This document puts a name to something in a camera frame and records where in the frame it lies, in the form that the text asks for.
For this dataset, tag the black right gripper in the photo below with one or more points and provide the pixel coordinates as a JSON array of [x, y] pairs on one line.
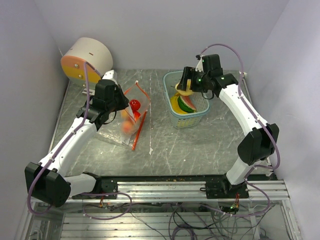
[[190, 73]]

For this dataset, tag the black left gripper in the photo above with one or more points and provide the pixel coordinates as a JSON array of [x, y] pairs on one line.
[[124, 100]]

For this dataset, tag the yellow toy mango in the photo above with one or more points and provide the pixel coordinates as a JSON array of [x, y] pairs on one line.
[[187, 92]]

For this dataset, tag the red toy wax apple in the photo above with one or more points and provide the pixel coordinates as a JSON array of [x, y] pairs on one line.
[[135, 105]]

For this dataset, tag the clear orange-zip top bag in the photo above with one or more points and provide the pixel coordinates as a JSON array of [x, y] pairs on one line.
[[136, 92]]

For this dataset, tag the clear orange-zip bag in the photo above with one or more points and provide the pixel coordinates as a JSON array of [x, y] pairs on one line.
[[112, 133], [136, 92]]

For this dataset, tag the red toy pear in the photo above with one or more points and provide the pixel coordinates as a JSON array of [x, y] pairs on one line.
[[137, 115]]

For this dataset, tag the pink toy peach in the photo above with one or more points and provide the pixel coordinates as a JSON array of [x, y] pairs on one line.
[[127, 127]]

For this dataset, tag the orange toy peach with leaf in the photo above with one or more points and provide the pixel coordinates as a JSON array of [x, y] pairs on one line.
[[124, 115]]

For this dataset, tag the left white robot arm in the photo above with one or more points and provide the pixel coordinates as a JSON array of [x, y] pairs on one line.
[[47, 180]]

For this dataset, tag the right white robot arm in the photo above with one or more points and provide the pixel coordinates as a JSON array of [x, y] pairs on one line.
[[260, 137]]

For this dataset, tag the white and blue plastic basket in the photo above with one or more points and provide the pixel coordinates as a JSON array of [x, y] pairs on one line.
[[181, 120]]

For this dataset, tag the toy watermelon slice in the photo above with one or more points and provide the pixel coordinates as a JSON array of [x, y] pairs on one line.
[[185, 104]]

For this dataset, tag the yellow toy banana bunch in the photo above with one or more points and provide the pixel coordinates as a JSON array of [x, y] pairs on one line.
[[175, 106]]

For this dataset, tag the white cylinder with orange face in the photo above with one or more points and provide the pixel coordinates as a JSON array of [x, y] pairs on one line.
[[87, 53]]

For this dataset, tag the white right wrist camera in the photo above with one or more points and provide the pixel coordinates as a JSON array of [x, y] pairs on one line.
[[199, 66]]

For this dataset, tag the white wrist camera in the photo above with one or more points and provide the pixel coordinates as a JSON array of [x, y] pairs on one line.
[[110, 75], [199, 66]]

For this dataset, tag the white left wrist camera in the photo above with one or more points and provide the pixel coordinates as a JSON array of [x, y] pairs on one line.
[[110, 75]]

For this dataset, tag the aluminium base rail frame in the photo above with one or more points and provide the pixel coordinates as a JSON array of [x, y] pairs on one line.
[[182, 207]]

